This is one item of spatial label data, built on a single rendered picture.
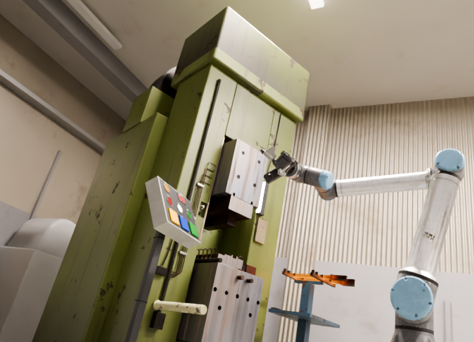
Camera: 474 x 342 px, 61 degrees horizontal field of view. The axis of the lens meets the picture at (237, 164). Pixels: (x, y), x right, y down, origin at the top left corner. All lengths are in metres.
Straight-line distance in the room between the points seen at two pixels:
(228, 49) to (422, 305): 2.15
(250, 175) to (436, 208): 1.31
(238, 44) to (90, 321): 2.15
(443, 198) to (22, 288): 4.44
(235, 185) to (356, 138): 3.07
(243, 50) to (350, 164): 2.60
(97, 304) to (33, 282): 2.59
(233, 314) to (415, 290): 1.15
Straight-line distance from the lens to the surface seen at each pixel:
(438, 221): 1.82
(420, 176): 2.06
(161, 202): 2.01
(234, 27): 3.22
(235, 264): 2.56
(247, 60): 3.16
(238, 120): 2.97
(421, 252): 1.77
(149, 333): 2.41
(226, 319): 2.45
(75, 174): 6.61
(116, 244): 2.78
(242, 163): 2.70
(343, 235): 4.93
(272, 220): 3.01
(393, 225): 4.89
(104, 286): 2.75
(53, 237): 5.39
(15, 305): 5.21
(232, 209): 2.57
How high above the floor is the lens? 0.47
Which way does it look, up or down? 25 degrees up
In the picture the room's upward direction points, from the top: 12 degrees clockwise
